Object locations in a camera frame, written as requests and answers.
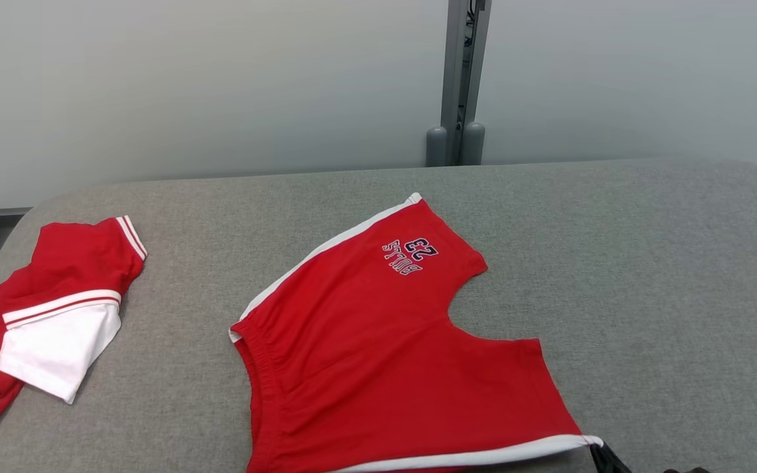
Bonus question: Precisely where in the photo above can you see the red shorts with white stripes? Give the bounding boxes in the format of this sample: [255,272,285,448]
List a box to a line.
[229,192,605,473]

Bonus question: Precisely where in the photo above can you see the red white Bulls jersey shirt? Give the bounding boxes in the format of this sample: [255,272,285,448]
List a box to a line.
[0,215,149,423]

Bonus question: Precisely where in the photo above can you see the grey slotted partition post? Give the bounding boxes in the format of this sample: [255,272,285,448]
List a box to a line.
[440,0,492,166]

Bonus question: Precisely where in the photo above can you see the grey rounded post foot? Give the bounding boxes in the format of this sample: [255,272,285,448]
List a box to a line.
[426,126,449,168]
[462,122,486,166]

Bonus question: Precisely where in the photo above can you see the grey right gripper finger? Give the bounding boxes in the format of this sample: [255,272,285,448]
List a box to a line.
[589,441,633,473]

